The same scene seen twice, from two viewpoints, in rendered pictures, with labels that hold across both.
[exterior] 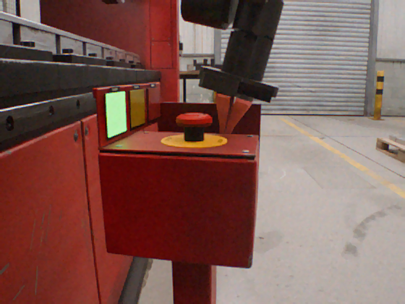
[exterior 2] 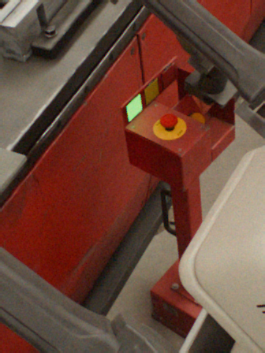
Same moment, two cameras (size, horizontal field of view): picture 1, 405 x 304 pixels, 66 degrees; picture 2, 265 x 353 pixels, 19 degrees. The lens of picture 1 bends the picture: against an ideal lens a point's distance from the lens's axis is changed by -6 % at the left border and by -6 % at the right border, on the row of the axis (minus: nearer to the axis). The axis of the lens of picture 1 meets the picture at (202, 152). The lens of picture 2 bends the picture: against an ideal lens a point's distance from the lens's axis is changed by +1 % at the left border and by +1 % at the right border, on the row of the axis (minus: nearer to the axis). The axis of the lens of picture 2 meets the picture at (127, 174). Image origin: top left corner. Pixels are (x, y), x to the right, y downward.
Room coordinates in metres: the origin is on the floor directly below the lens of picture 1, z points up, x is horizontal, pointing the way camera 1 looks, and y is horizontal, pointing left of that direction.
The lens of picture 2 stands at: (-0.70, -0.61, 1.96)
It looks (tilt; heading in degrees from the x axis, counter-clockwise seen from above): 47 degrees down; 36
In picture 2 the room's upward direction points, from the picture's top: 10 degrees counter-clockwise
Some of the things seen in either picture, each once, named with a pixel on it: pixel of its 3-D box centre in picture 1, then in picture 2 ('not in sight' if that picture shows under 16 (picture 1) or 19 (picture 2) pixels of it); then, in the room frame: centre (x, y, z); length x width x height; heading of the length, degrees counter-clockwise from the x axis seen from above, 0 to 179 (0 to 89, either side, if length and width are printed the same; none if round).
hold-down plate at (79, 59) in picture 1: (82, 62); not in sight; (0.91, 0.33, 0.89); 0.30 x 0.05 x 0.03; 1
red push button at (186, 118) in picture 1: (194, 129); (169, 124); (0.36, 0.01, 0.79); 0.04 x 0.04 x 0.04
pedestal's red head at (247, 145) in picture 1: (194, 157); (180, 124); (0.40, 0.01, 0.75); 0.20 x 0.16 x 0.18; 169
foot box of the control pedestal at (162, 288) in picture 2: not in sight; (204, 302); (0.40, -0.02, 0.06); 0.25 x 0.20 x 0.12; 79
